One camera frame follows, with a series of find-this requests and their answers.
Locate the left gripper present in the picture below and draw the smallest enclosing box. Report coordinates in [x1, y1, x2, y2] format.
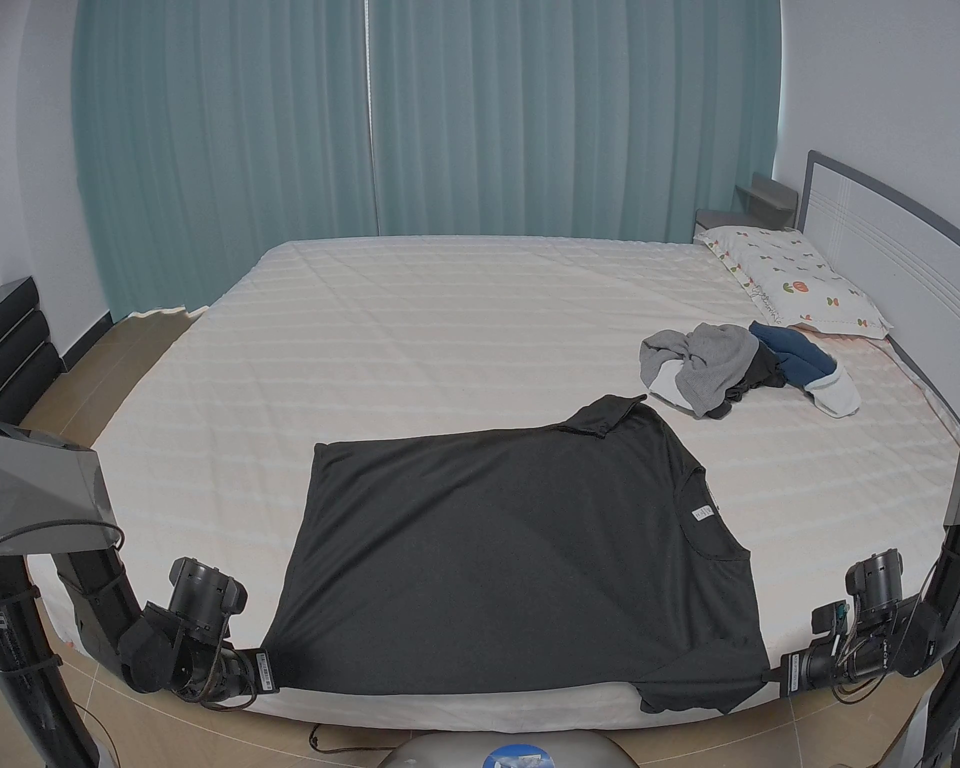
[225, 646, 282, 697]

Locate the black T-shirt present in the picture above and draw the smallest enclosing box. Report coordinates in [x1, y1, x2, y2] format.
[258, 393, 774, 715]

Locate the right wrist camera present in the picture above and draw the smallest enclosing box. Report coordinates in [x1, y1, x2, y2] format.
[812, 602, 852, 640]

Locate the bed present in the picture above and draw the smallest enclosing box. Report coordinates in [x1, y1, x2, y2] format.
[26, 150, 960, 733]

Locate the pile of clothes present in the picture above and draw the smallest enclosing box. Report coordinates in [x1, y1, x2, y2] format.
[637, 321, 862, 421]

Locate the black chest of drawers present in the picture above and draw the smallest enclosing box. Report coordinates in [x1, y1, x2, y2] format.
[0, 276, 66, 429]

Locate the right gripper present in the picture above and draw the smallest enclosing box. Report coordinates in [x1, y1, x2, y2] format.
[778, 646, 845, 699]

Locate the grey bedside table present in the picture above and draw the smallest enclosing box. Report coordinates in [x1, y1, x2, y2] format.
[693, 174, 800, 244]

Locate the black cable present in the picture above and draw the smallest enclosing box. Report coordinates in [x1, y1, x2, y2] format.
[0, 520, 126, 562]
[309, 722, 391, 757]

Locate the blue-green curtain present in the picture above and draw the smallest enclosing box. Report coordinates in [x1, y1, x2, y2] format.
[71, 0, 376, 321]
[369, 0, 786, 243]

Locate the white printed pillow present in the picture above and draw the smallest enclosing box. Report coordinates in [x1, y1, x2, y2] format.
[691, 223, 894, 342]

